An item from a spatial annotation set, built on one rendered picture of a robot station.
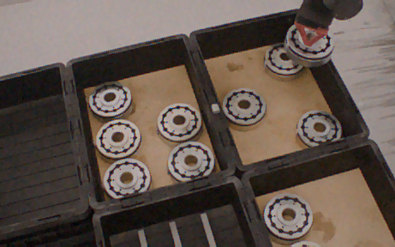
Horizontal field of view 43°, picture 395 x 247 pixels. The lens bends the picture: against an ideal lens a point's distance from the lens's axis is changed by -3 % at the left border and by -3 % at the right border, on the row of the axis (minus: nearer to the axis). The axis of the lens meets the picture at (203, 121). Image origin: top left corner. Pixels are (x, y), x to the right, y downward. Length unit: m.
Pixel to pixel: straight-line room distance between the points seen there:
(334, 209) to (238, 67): 0.44
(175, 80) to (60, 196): 0.40
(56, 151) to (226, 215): 0.42
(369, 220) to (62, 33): 1.05
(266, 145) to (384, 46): 0.59
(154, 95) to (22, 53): 0.52
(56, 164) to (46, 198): 0.09
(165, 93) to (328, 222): 0.49
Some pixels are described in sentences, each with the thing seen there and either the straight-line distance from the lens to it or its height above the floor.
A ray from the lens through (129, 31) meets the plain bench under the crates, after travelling 1.60.
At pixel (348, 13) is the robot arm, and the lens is 0.94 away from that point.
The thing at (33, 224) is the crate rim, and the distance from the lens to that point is 1.05.
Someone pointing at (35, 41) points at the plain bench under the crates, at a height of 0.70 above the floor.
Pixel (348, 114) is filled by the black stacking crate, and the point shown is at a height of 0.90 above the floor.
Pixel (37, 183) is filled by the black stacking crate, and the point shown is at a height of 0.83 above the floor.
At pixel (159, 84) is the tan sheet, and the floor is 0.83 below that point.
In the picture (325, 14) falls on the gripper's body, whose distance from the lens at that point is 1.02.
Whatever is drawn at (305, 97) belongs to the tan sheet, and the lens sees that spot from 1.28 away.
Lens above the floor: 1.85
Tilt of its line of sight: 56 degrees down
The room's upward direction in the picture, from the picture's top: 2 degrees counter-clockwise
